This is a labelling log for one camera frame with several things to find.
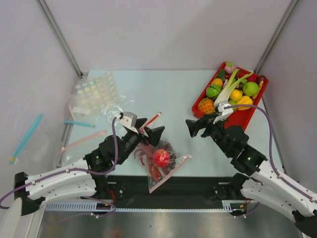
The red toy pepper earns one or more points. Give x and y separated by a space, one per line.
161 158

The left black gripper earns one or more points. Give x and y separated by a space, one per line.
153 135

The green toy apple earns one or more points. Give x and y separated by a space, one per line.
250 89

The blue zipper clear bag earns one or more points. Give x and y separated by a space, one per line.
90 125

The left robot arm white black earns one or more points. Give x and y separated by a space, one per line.
87 176

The yellow toy bell pepper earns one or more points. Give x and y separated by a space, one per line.
244 103

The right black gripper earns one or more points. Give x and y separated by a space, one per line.
206 128

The purple toy grapes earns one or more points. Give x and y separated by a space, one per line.
167 146

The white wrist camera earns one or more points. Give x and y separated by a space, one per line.
128 120
223 110

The orange toy pineapple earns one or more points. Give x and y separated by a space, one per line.
206 106

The red toy lobster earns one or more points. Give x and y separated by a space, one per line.
145 155

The yellow toy lemon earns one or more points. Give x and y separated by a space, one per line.
236 95

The grey slotted cable duct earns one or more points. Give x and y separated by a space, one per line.
85 206

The orange toy fruit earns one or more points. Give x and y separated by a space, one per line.
218 81

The pink toy radish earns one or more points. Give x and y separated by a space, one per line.
230 67

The light green toy pear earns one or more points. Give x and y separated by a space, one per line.
231 102

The red dotted zip bag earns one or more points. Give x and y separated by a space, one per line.
180 161

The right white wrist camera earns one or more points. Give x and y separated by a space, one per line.
223 110

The white green toy celery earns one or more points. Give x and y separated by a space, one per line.
230 86

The orange zipper clear bag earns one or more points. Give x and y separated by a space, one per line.
133 102

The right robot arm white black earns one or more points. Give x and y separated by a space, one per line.
257 178

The dark red toy plum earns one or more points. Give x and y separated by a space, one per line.
261 79

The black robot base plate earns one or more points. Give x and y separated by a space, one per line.
185 193

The red plastic tray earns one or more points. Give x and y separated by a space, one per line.
220 73

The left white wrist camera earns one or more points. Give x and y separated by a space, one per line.
128 120

